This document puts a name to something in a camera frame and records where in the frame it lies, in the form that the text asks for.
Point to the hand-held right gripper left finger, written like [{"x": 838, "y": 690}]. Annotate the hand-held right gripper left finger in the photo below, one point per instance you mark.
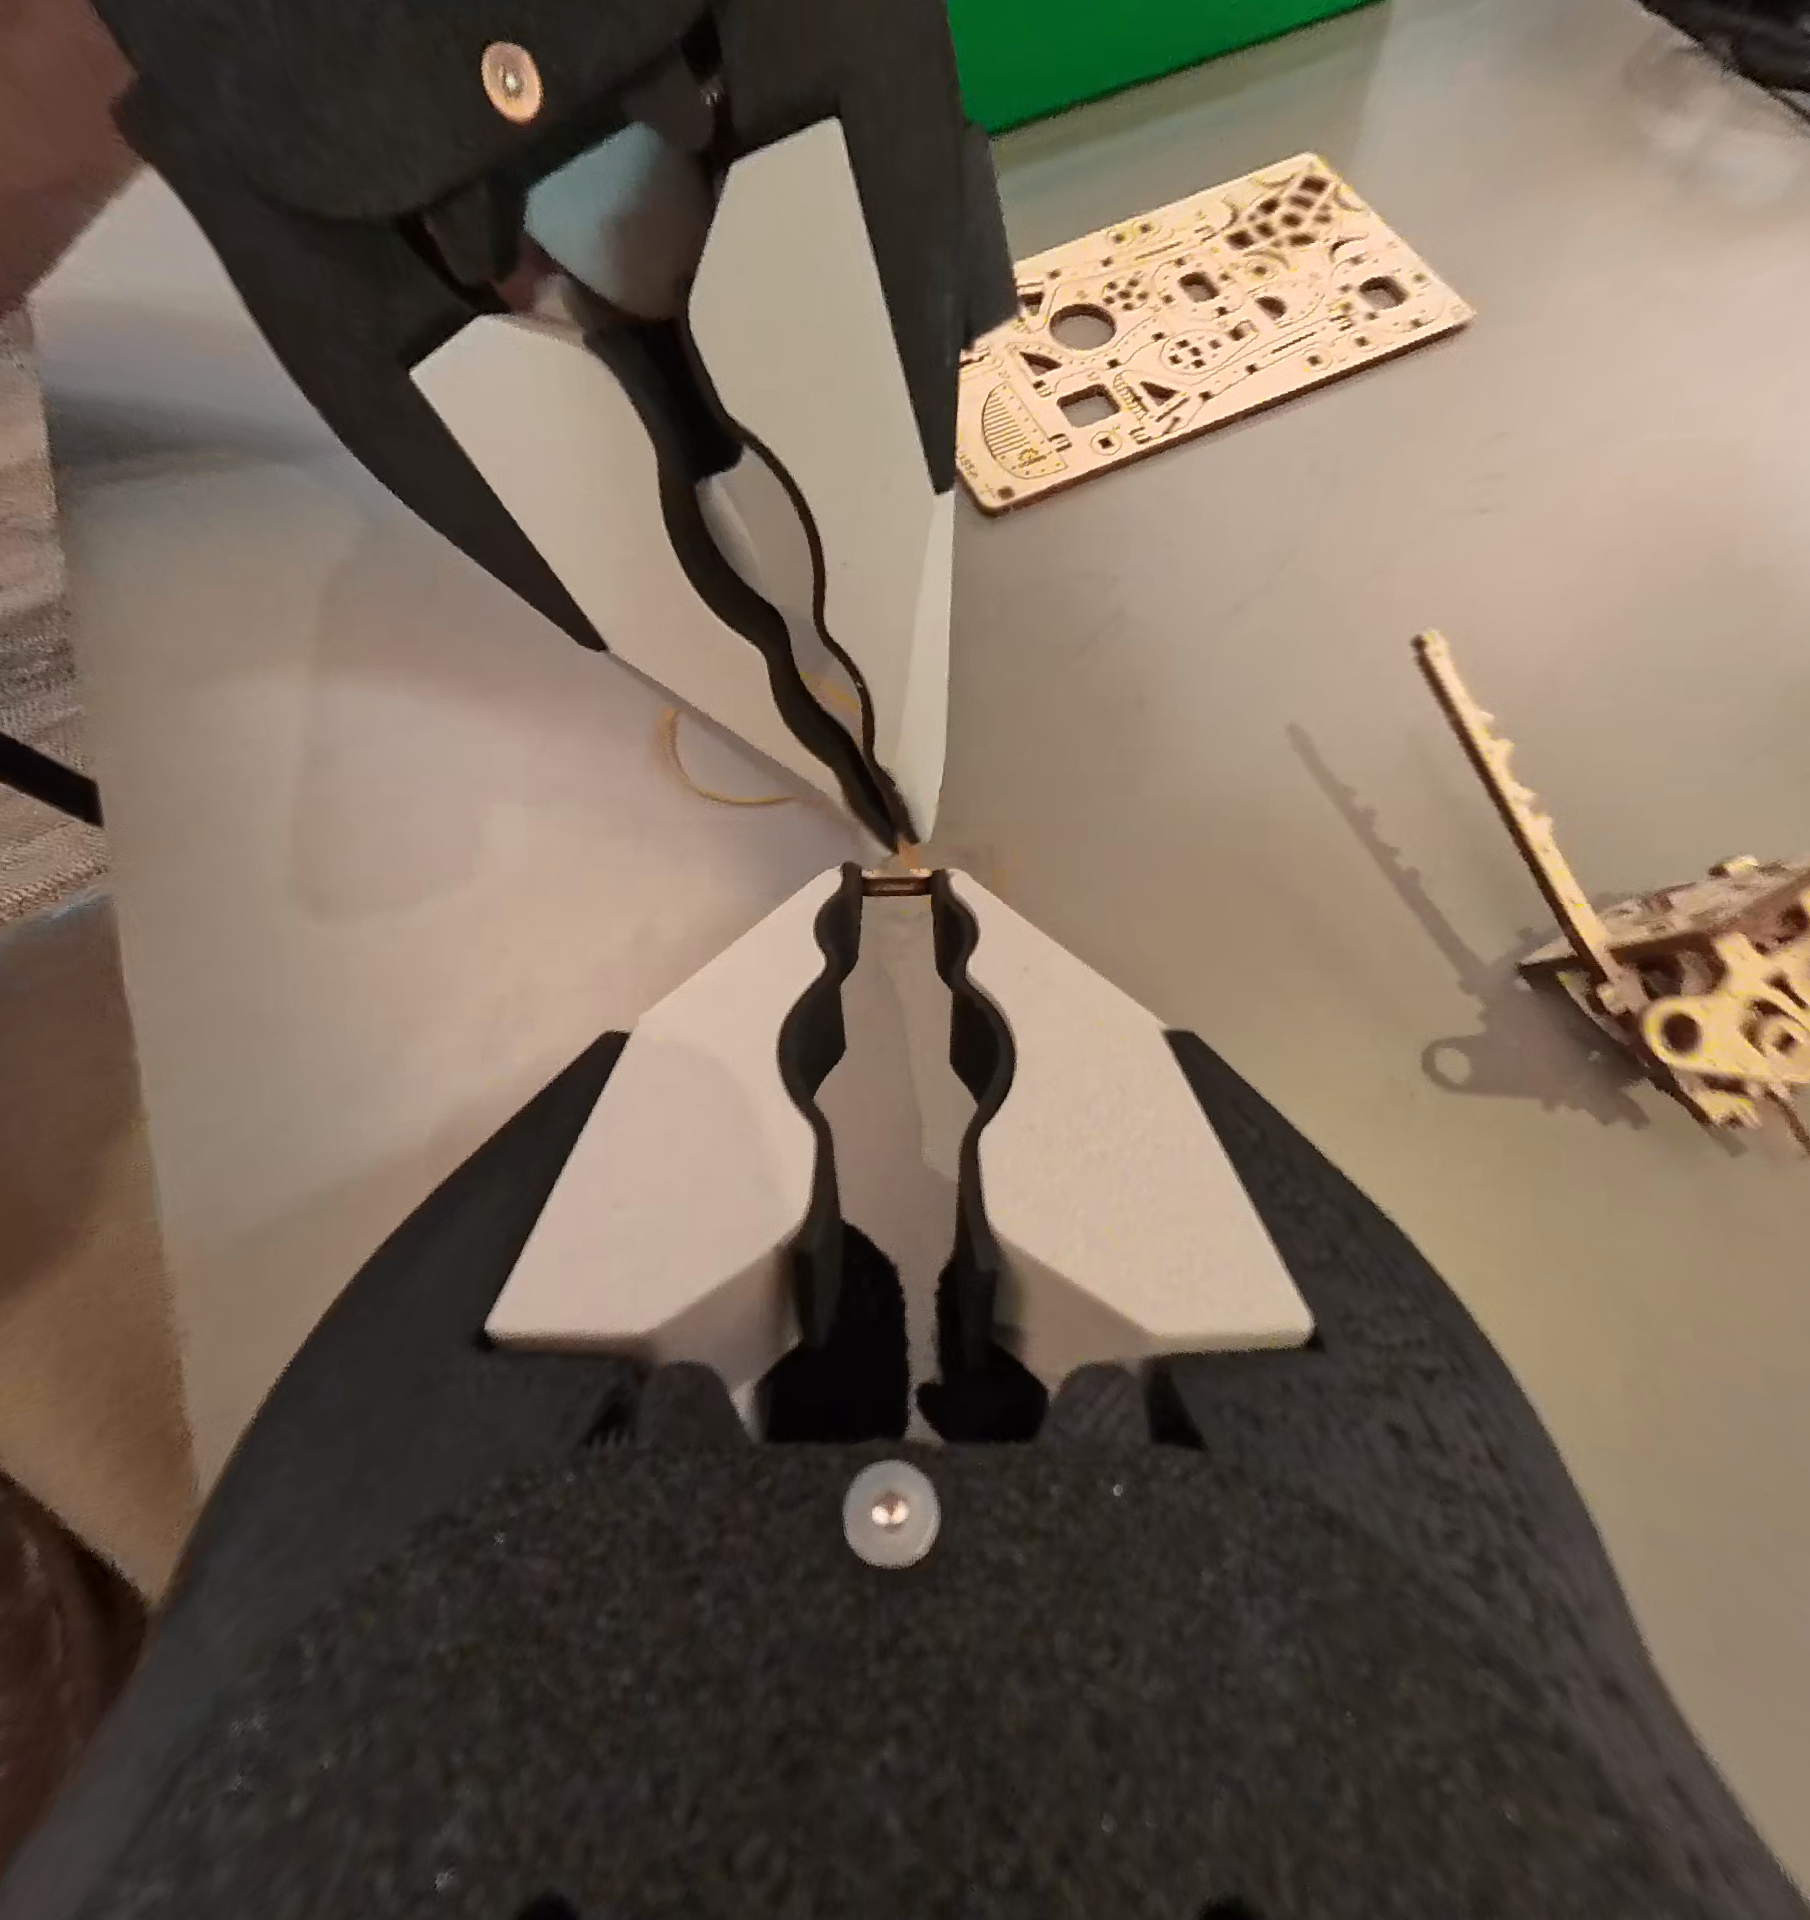
[{"x": 664, "y": 1184}]

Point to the person's left forearm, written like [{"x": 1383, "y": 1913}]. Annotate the person's left forearm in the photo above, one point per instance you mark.
[{"x": 20, "y": 151}]

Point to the black bar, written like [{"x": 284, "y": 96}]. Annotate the black bar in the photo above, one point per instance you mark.
[{"x": 20, "y": 765}]

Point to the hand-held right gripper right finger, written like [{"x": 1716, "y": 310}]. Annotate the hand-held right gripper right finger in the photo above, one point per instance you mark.
[{"x": 1130, "y": 1184}]

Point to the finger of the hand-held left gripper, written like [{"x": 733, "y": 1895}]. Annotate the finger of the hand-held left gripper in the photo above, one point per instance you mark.
[
  {"x": 575, "y": 481},
  {"x": 860, "y": 375}
]

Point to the small wooden peg piece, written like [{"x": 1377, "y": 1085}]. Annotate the small wooden peg piece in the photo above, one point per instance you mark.
[{"x": 898, "y": 882}]

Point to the laser-cut wooden parts sheet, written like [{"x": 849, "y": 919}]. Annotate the laser-cut wooden parts sheet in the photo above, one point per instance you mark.
[{"x": 1295, "y": 368}]

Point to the wooden model assembly with lever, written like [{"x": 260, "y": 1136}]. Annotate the wooden model assembly with lever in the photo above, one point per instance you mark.
[{"x": 1738, "y": 900}]

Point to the tan rubber band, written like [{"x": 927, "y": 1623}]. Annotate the tan rubber band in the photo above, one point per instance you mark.
[{"x": 711, "y": 788}]

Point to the green container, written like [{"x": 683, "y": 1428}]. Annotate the green container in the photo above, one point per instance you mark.
[{"x": 1144, "y": 60}]

